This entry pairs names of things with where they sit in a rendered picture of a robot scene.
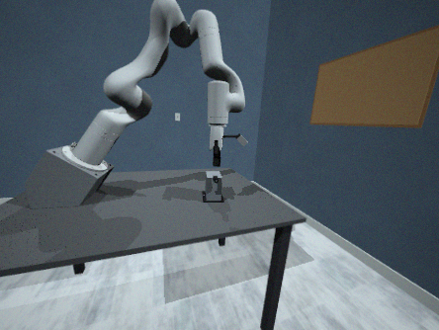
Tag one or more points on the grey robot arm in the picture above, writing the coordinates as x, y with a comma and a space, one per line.
120, 86

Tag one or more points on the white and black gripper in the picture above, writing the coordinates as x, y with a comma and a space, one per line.
216, 141

